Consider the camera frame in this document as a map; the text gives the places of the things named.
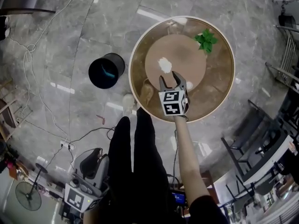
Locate white power strip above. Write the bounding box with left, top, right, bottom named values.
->
left=60, top=140, right=76, bottom=151

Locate person's left forearm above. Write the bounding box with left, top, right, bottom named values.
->
left=83, top=208, right=103, bottom=224

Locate blue plastic scrap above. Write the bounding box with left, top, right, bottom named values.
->
left=100, top=63, right=116, bottom=78

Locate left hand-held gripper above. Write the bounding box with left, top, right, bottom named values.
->
left=64, top=147, right=110, bottom=213

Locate black waste bin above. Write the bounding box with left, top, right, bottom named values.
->
left=88, top=52, right=126, bottom=90

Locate metal rack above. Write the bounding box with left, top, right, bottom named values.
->
left=264, top=24, right=299, bottom=85

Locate black floor fan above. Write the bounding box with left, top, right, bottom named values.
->
left=14, top=162, right=49, bottom=212

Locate small green potted plant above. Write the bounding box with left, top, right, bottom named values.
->
left=193, top=28, right=219, bottom=55

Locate person's right forearm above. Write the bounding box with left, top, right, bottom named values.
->
left=174, top=115, right=211, bottom=206

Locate round glass table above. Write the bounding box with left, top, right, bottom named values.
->
left=129, top=15, right=235, bottom=124

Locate small black mesh bin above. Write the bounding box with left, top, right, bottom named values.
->
left=278, top=14, right=298, bottom=32

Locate black metal shelf frame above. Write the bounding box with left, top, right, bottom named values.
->
left=220, top=98, right=289, bottom=184

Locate person's left white shoe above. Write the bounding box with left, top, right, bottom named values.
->
left=122, top=93, right=139, bottom=113

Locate person's black clothing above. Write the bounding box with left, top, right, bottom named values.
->
left=107, top=108, right=231, bottom=224

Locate black device blue screen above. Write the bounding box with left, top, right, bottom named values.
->
left=171, top=190, right=187, bottom=205

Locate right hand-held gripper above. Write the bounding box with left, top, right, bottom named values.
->
left=158, top=70, right=190, bottom=117

